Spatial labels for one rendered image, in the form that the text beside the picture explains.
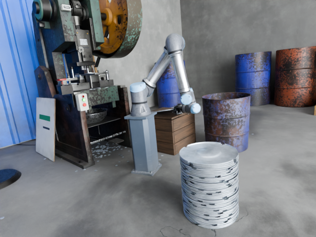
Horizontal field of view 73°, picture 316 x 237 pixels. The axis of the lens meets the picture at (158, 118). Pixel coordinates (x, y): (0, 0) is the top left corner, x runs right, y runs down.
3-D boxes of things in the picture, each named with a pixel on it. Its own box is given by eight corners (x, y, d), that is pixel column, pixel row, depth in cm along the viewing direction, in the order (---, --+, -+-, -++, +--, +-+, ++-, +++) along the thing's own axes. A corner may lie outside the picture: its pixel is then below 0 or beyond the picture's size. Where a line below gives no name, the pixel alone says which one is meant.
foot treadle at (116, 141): (125, 145, 196) (124, 139, 195) (116, 148, 189) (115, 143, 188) (90, 136, 235) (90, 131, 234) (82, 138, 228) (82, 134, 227)
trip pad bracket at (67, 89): (76, 106, 176) (72, 83, 171) (65, 109, 169) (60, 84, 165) (73, 106, 180) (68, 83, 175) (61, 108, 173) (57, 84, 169)
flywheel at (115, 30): (111, 62, 259) (151, 37, 208) (97, 63, 244) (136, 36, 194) (94, 3, 254) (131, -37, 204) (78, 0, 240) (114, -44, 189)
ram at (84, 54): (96, 60, 200) (91, 27, 194) (81, 61, 190) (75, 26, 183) (86, 62, 212) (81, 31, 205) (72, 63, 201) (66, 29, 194)
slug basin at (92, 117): (115, 118, 217) (114, 109, 215) (85, 127, 193) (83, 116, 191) (97, 115, 240) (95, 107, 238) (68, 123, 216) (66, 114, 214)
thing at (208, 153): (201, 139, 128) (201, 138, 128) (248, 150, 107) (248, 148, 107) (167, 155, 109) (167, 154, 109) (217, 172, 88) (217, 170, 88)
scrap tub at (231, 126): (256, 142, 203) (257, 92, 192) (239, 158, 173) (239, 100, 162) (216, 136, 231) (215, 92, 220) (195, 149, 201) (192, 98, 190)
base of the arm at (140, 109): (154, 112, 163) (153, 98, 160) (145, 116, 149) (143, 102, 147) (137, 112, 169) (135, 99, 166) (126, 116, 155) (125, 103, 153)
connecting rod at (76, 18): (90, 37, 196) (83, -4, 188) (77, 37, 187) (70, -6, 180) (79, 41, 210) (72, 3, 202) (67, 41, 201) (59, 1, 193)
